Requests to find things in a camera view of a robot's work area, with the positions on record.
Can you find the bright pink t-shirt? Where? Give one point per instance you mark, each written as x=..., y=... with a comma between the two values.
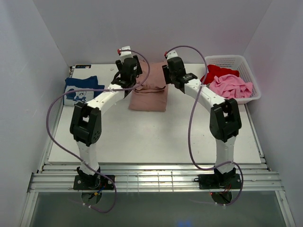
x=231, y=86

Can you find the aluminium table frame rails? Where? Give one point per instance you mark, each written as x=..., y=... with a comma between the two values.
x=151, y=178

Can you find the small blue label sticker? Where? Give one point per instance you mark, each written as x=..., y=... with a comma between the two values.
x=83, y=66

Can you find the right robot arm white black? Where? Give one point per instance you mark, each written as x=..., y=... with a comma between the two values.
x=224, y=125

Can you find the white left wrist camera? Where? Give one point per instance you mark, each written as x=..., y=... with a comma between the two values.
x=124, y=53

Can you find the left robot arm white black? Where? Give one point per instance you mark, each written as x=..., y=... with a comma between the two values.
x=86, y=123

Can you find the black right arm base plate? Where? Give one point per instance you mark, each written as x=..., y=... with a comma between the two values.
x=211, y=181

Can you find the dusty pink printed t-shirt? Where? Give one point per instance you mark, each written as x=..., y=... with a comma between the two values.
x=152, y=95

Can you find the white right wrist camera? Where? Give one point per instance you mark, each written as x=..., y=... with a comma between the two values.
x=171, y=54

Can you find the white plastic laundry basket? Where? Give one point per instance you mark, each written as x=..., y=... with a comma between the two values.
x=239, y=63

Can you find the red t-shirt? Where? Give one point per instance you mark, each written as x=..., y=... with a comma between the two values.
x=214, y=70

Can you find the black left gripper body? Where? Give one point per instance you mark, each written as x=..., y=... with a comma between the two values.
x=139, y=71

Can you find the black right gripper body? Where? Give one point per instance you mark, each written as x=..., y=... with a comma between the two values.
x=168, y=76

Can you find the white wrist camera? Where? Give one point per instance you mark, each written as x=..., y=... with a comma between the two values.
x=124, y=53
x=171, y=54

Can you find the folded blue printed t-shirt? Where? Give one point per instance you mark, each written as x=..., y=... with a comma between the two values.
x=84, y=89

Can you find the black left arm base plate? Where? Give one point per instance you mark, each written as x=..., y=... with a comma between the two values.
x=92, y=183

